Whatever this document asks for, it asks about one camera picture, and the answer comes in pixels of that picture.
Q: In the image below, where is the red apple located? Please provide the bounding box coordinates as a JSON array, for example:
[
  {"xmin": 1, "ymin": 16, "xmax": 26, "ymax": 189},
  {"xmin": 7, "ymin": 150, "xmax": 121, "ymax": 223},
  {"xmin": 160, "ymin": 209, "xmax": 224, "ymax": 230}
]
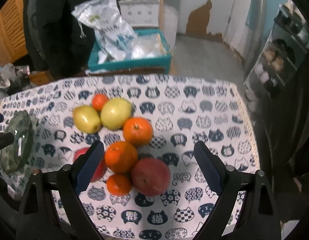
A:
[
  {"xmin": 130, "ymin": 158, "xmax": 171, "ymax": 197},
  {"xmin": 73, "ymin": 147, "xmax": 107, "ymax": 183}
]

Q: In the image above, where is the small front orange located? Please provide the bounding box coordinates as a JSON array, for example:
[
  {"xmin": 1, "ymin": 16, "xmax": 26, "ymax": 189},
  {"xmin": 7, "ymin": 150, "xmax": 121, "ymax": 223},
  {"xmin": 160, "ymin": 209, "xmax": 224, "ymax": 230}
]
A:
[{"xmin": 106, "ymin": 173, "xmax": 132, "ymax": 196}]

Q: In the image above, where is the small orange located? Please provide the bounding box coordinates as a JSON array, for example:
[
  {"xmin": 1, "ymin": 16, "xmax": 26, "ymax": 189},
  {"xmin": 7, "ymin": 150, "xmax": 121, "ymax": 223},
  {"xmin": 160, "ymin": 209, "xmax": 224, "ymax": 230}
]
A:
[
  {"xmin": 106, "ymin": 173, "xmax": 132, "ymax": 196},
  {"xmin": 92, "ymin": 94, "xmax": 110, "ymax": 112}
]

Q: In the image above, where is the large orange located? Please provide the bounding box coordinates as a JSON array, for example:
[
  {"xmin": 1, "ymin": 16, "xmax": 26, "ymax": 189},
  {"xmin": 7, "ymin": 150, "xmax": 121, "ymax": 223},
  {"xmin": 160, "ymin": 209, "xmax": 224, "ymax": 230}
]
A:
[{"xmin": 123, "ymin": 117, "xmax": 154, "ymax": 147}]

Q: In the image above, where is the small back orange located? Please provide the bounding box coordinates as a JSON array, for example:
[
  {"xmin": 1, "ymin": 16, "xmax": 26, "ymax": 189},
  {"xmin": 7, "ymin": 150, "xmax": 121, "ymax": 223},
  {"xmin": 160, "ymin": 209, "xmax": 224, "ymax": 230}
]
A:
[{"xmin": 92, "ymin": 94, "xmax": 110, "ymax": 112}]

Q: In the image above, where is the green glass plate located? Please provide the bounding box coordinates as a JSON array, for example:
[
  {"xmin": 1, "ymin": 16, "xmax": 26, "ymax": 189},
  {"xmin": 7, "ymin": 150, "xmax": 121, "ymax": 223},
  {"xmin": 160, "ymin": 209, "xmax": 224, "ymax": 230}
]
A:
[{"xmin": 0, "ymin": 111, "xmax": 34, "ymax": 176}]

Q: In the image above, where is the crumpled grey cloth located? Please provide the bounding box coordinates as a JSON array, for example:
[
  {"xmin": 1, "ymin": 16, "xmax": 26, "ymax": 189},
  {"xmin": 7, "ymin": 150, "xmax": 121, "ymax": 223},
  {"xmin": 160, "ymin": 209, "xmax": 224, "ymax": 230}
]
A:
[{"xmin": 0, "ymin": 63, "xmax": 30, "ymax": 91}]

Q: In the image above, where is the wooden louvered door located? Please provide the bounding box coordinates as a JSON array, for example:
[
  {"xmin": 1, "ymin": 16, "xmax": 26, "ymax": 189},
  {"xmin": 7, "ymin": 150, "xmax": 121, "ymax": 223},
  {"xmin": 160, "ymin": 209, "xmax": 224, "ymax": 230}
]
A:
[{"xmin": 0, "ymin": 0, "xmax": 28, "ymax": 67}]

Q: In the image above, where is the cat pattern tablecloth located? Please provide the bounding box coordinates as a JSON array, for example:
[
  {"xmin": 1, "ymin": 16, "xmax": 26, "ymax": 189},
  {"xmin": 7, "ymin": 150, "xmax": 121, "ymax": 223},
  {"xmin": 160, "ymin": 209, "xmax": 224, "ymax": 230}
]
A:
[{"xmin": 0, "ymin": 74, "xmax": 259, "ymax": 239}]

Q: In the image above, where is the white rice bag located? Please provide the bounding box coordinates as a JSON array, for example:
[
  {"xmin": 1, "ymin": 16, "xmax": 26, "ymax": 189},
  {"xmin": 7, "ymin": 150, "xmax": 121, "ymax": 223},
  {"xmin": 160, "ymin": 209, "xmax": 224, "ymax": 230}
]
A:
[{"xmin": 72, "ymin": 0, "xmax": 137, "ymax": 61}]

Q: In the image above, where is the teal cardboard box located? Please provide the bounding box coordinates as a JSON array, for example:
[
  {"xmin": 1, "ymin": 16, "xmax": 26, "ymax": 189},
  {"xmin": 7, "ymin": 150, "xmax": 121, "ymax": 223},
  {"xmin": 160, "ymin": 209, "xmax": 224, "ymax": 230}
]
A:
[{"xmin": 88, "ymin": 29, "xmax": 172, "ymax": 74}]

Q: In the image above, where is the clear plastic bag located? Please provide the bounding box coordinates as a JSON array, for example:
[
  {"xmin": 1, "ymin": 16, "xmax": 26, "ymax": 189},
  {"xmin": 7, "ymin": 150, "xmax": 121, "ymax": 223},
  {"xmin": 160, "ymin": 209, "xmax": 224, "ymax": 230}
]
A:
[{"xmin": 129, "ymin": 33, "xmax": 167, "ymax": 60}]

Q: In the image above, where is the shoe rack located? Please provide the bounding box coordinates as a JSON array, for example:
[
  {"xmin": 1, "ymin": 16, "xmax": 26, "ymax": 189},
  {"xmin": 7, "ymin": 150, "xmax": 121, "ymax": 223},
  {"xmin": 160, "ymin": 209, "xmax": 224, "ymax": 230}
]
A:
[{"xmin": 244, "ymin": 0, "xmax": 309, "ymax": 101}]

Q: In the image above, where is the white storage basket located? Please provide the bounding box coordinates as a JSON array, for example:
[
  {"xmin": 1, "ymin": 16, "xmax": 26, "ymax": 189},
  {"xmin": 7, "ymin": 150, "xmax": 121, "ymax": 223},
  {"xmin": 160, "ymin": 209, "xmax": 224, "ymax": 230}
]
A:
[{"xmin": 119, "ymin": 0, "xmax": 160, "ymax": 28}]

